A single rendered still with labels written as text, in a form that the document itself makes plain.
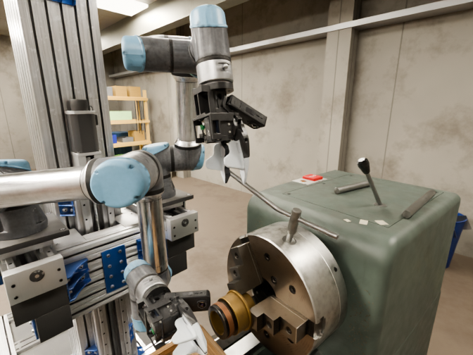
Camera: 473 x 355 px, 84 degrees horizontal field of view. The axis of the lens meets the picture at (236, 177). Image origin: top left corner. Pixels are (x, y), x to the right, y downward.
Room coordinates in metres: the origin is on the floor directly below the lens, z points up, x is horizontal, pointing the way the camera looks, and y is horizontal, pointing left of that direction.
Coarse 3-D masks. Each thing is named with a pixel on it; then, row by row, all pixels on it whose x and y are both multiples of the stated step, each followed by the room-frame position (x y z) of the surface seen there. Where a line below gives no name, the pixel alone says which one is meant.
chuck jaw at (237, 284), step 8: (248, 240) 0.62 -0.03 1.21; (232, 248) 0.61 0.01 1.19; (240, 248) 0.59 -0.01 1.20; (248, 248) 0.60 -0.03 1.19; (232, 256) 0.61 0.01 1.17; (240, 256) 0.58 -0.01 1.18; (248, 256) 0.59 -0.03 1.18; (240, 264) 0.58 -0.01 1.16; (248, 264) 0.58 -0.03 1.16; (256, 264) 0.59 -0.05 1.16; (232, 272) 0.57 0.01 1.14; (240, 272) 0.56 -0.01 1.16; (248, 272) 0.57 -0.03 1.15; (256, 272) 0.58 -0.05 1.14; (240, 280) 0.54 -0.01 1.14; (248, 280) 0.56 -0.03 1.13; (256, 280) 0.57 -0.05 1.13; (232, 288) 0.54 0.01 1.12; (240, 288) 0.53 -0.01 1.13; (248, 288) 0.54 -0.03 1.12
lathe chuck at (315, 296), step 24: (240, 240) 0.65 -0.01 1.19; (264, 240) 0.57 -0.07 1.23; (264, 264) 0.57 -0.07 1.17; (288, 264) 0.52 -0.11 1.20; (312, 264) 0.52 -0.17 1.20; (264, 288) 0.63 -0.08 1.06; (288, 288) 0.51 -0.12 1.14; (312, 288) 0.48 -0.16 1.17; (336, 288) 0.52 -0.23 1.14; (312, 312) 0.46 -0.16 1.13; (336, 312) 0.50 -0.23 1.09; (264, 336) 0.57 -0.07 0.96
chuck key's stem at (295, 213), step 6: (294, 210) 0.55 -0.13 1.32; (300, 210) 0.56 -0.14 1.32; (294, 216) 0.55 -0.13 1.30; (300, 216) 0.55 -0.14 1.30; (294, 222) 0.55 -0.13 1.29; (288, 228) 0.56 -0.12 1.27; (294, 228) 0.55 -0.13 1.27; (288, 234) 0.57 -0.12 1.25; (294, 234) 0.56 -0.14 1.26; (288, 240) 0.57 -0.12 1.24
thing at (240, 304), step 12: (228, 300) 0.50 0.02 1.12; (240, 300) 0.51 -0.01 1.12; (252, 300) 0.52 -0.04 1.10; (216, 312) 0.48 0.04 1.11; (228, 312) 0.48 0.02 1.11; (240, 312) 0.48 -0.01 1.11; (216, 324) 0.50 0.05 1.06; (228, 324) 0.46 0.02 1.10; (240, 324) 0.47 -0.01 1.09; (228, 336) 0.46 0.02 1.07
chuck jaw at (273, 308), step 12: (264, 300) 0.53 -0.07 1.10; (276, 300) 0.53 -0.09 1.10; (252, 312) 0.49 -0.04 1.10; (264, 312) 0.49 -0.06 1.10; (276, 312) 0.49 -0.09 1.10; (288, 312) 0.49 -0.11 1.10; (252, 324) 0.49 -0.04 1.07; (264, 324) 0.49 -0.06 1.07; (276, 324) 0.47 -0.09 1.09; (288, 324) 0.46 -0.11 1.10; (300, 324) 0.45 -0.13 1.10; (312, 324) 0.46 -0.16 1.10; (288, 336) 0.46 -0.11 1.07; (300, 336) 0.45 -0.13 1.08; (312, 336) 0.46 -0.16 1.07
